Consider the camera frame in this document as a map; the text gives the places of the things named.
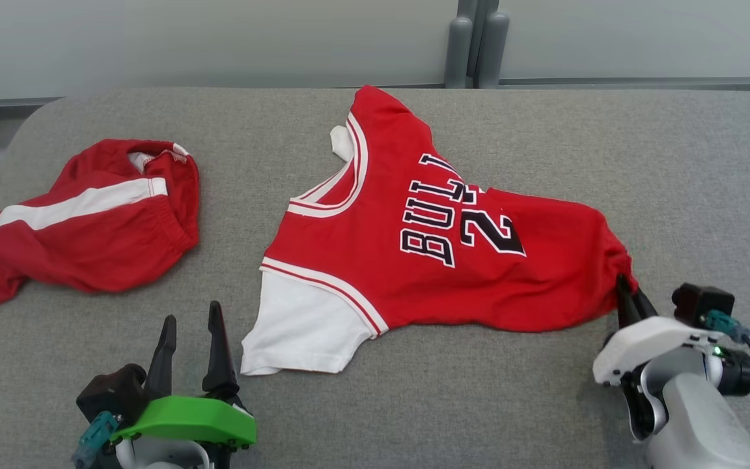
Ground teal camera connector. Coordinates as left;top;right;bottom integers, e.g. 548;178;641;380
72;410;120;469
704;309;750;344

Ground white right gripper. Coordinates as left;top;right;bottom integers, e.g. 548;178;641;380
593;274;727;386

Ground red shorts with white stripe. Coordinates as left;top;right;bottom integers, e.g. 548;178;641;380
0;138;201;309

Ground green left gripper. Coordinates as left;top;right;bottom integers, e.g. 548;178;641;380
111;301;257;451

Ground teal left camera connector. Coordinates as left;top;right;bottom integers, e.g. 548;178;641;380
72;410;120;469

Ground grey partition base rail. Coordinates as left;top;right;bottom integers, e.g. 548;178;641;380
499;76;750;91
0;96;64;109

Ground red Bulls basketball jersey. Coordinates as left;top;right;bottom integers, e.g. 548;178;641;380
240;85;639;377

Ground grey vertical partition frame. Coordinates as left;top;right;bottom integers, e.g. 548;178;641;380
456;0;500;80

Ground short grey round post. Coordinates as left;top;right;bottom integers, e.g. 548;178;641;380
445;16;474;89
477;12;510;89

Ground teal right camera connector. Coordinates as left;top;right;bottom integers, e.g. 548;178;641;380
704;309;750;344

